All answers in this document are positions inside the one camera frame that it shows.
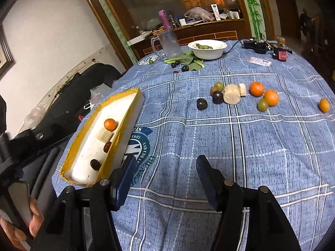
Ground person's left hand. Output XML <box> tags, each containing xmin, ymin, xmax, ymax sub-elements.
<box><xmin>0</xmin><ymin>197</ymin><xmax>45</xmax><ymax>251</ymax></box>

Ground white upright carton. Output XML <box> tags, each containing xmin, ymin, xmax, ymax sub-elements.
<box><xmin>211</xmin><ymin>4</ymin><xmax>221</xmax><ymax>21</ymax></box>

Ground wooden display cabinet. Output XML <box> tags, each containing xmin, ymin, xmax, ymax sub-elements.
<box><xmin>76</xmin><ymin>0</ymin><xmax>275</xmax><ymax>70</ymax></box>

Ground clear plastic bag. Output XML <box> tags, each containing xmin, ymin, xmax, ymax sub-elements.
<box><xmin>23</xmin><ymin>106</ymin><xmax>44</xmax><ymax>127</ymax></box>

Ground round beige cake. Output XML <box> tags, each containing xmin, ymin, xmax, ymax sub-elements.
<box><xmin>223</xmin><ymin>84</ymin><xmax>241</xmax><ymax>105</ymax></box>

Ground glass mug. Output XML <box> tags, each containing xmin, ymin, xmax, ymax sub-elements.
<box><xmin>151</xmin><ymin>29</ymin><xmax>182</xmax><ymax>59</ymax></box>

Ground beige cake piece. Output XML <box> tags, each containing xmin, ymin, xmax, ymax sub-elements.
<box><xmin>97</xmin><ymin>129</ymin><xmax>113</xmax><ymax>142</ymax></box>

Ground dark jar with red label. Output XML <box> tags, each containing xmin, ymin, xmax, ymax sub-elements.
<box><xmin>272</xmin><ymin>46</ymin><xmax>289</xmax><ymax>62</ymax></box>

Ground crumpled plastic bag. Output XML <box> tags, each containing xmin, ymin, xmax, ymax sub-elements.
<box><xmin>184</xmin><ymin>7</ymin><xmax>215</xmax><ymax>22</ymax></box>

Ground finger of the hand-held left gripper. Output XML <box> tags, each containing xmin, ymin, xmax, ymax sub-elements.
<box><xmin>9</xmin><ymin>125</ymin><xmax>77</xmax><ymax>167</ymax></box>

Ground yellow-edged white box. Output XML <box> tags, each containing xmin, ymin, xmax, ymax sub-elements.
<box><xmin>60</xmin><ymin>87</ymin><xmax>145</xmax><ymax>188</ymax></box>

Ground white bowl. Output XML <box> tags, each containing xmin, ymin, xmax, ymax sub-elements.
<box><xmin>188</xmin><ymin>40</ymin><xmax>228</xmax><ymax>60</ymax></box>

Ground black leather chair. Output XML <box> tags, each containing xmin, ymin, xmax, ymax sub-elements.
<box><xmin>16</xmin><ymin>63</ymin><xmax>122</xmax><ymax>204</ymax></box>

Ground black cable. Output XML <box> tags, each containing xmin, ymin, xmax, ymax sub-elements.
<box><xmin>222</xmin><ymin>40</ymin><xmax>245</xmax><ymax>56</ymax></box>

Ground green vegetable leaves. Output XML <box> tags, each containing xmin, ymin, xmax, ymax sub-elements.
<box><xmin>164</xmin><ymin>50</ymin><xmax>205</xmax><ymax>72</ymax></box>

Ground green-red plum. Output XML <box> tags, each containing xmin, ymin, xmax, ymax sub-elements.
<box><xmin>210</xmin><ymin>82</ymin><xmax>225</xmax><ymax>96</ymax></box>

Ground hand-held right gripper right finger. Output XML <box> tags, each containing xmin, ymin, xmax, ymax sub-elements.
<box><xmin>196</xmin><ymin>154</ymin><xmax>302</xmax><ymax>251</ymax></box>

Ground dark figurine statue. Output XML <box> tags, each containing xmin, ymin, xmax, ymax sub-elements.
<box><xmin>299</xmin><ymin>7</ymin><xmax>315</xmax><ymax>43</ymax></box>

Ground blue plaid tablecloth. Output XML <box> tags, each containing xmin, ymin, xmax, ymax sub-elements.
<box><xmin>51</xmin><ymin>39</ymin><xmax>335</xmax><ymax>251</ymax></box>

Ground dark wooden door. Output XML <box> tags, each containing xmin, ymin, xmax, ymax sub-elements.
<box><xmin>269</xmin><ymin>0</ymin><xmax>302</xmax><ymax>44</ymax></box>

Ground wooden picture frame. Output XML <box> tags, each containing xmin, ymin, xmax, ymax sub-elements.
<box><xmin>0</xmin><ymin>23</ymin><xmax>14</xmax><ymax>77</ymax></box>

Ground purple water bottle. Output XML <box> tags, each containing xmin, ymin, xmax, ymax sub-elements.
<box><xmin>158</xmin><ymin>10</ymin><xmax>173</xmax><ymax>32</ymax></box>

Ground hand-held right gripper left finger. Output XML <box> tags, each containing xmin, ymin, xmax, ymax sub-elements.
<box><xmin>31</xmin><ymin>154</ymin><xmax>138</xmax><ymax>251</ymax></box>

